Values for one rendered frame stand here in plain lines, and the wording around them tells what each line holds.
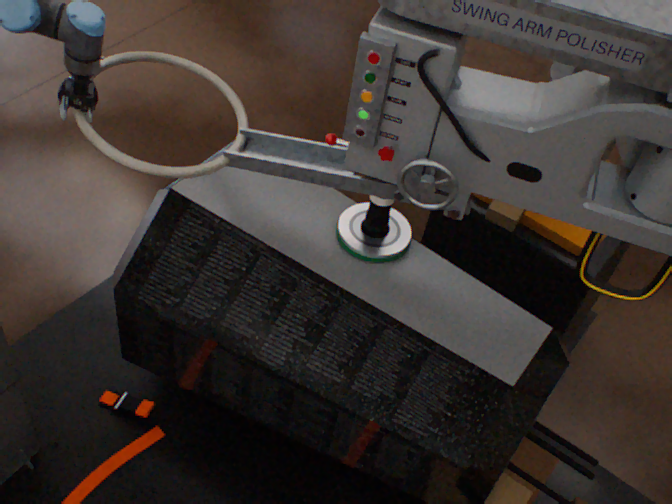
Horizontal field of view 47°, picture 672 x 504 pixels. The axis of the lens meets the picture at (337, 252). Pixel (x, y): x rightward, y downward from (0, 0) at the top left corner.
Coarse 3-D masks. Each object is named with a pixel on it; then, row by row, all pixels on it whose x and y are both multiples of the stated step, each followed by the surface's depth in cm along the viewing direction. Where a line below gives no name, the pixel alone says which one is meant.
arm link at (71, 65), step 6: (66, 60) 192; (72, 60) 191; (66, 66) 193; (72, 66) 192; (78, 66) 192; (84, 66) 192; (90, 66) 193; (96, 66) 195; (72, 72) 194; (78, 72) 193; (84, 72) 194; (90, 72) 194
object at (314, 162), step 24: (264, 144) 220; (288, 144) 217; (312, 144) 214; (240, 168) 214; (264, 168) 211; (288, 168) 208; (312, 168) 205; (336, 168) 212; (360, 192) 205; (384, 192) 202; (456, 216) 195
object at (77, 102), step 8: (64, 80) 202; (72, 80) 201; (80, 80) 195; (88, 80) 203; (72, 88) 198; (80, 88) 197; (88, 88) 202; (72, 96) 198; (80, 96) 199; (88, 96) 201; (64, 104) 200; (72, 104) 201; (80, 104) 203; (88, 104) 203
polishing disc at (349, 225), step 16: (352, 208) 225; (368, 208) 226; (352, 224) 221; (400, 224) 223; (352, 240) 216; (368, 240) 217; (384, 240) 218; (400, 240) 219; (368, 256) 214; (384, 256) 214
